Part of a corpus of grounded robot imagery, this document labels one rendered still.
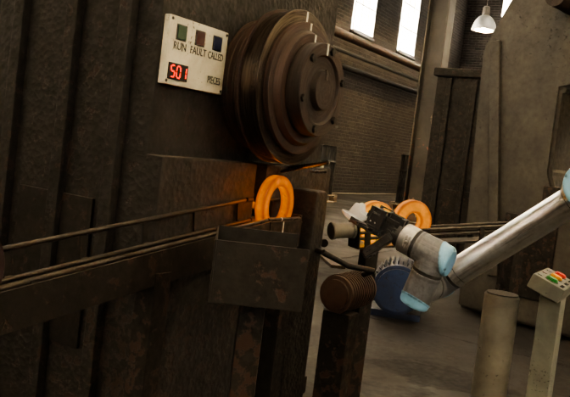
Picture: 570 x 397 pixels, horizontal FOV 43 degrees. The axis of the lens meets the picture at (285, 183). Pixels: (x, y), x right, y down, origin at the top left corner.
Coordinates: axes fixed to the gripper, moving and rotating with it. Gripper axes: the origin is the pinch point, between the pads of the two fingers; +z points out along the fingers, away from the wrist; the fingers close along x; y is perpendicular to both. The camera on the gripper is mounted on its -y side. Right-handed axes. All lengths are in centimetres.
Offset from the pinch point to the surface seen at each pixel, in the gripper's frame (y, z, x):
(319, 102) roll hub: 29.9, 14.7, 15.9
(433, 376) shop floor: -71, -23, -107
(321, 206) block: -3.9, 13.4, -10.0
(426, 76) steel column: 55, 329, -834
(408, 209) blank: 3.3, -4.3, -40.4
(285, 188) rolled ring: 0.5, 17.5, 10.1
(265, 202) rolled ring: -3.4, 15.9, 21.7
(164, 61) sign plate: 27, 37, 60
